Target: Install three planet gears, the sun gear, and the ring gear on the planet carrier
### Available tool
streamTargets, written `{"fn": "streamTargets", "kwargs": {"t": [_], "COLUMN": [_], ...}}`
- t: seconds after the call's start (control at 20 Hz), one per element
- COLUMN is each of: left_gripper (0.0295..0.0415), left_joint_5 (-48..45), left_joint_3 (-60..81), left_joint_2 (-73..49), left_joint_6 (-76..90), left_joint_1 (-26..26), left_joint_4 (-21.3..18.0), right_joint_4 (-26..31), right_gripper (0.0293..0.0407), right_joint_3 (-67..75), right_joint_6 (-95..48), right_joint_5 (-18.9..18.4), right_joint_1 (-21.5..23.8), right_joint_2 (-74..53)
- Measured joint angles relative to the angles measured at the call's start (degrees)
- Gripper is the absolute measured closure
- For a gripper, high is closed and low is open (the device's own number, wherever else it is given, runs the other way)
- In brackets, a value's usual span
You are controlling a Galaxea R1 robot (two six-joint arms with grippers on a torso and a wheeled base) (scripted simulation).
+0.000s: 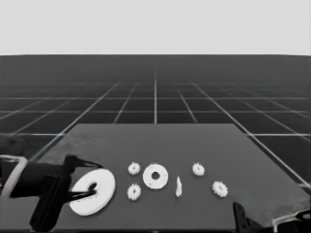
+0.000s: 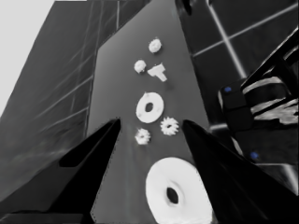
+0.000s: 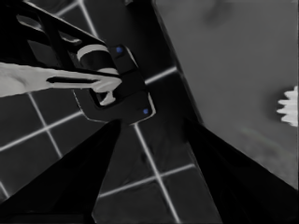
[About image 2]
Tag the white round carrier with pins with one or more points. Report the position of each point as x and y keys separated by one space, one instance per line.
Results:
x=143 y=113

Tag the large thick white disc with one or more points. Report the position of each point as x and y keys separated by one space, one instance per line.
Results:
x=159 y=189

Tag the white toothed gear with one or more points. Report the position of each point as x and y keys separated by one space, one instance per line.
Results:
x=140 y=138
x=137 y=68
x=173 y=128
x=157 y=47

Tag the small white T-shaped piece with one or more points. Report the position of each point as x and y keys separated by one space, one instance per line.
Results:
x=157 y=71

